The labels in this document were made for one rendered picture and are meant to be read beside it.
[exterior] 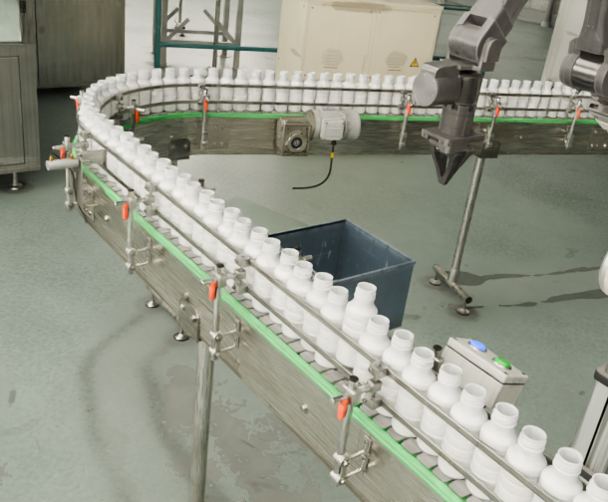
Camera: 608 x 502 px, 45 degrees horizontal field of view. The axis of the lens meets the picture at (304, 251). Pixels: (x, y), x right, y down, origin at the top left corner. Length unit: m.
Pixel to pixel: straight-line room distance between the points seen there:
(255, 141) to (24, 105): 1.86
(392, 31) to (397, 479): 4.68
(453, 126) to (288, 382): 0.62
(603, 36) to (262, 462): 1.83
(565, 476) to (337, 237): 1.31
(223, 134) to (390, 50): 2.90
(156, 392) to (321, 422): 1.59
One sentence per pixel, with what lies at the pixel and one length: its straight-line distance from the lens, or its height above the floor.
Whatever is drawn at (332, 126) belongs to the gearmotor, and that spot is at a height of 1.00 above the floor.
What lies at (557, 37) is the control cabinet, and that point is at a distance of 7.60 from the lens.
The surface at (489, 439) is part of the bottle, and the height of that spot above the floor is 1.12.
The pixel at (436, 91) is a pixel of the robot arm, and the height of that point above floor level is 1.58.
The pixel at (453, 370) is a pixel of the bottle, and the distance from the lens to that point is 1.27.
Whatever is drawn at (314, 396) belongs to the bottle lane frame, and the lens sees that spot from 1.48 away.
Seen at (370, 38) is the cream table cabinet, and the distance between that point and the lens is 5.68.
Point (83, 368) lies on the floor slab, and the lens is 3.15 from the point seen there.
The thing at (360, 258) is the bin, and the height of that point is 0.85.
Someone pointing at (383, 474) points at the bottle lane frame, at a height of 0.92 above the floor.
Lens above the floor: 1.84
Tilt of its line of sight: 26 degrees down
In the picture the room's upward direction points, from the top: 7 degrees clockwise
